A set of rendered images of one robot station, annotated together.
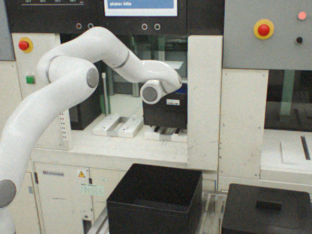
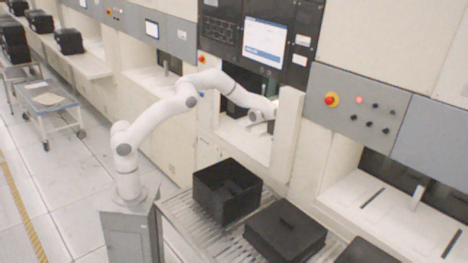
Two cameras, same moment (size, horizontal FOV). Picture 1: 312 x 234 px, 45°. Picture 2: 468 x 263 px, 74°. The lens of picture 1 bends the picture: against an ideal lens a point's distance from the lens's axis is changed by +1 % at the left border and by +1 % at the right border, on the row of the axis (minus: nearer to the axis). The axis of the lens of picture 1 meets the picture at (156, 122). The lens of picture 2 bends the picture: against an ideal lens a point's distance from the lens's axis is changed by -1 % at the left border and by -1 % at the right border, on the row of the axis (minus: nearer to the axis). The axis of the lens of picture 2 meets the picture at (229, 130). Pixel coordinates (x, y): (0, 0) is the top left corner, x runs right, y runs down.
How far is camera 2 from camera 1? 0.77 m
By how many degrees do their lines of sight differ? 30
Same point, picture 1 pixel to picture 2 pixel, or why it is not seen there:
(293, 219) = (292, 240)
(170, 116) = not seen: hidden behind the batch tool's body
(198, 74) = (282, 115)
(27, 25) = (204, 47)
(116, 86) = not seen: hidden behind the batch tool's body
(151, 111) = (271, 124)
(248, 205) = (276, 217)
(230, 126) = (301, 158)
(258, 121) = (319, 164)
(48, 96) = (164, 105)
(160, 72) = (257, 105)
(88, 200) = not seen: hidden behind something
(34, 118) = (153, 115)
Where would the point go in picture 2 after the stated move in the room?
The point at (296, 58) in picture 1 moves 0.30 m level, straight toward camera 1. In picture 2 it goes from (350, 130) to (303, 149)
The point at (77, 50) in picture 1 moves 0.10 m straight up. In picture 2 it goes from (197, 80) to (197, 61)
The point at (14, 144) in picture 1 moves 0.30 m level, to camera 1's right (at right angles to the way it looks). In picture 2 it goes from (138, 126) to (186, 147)
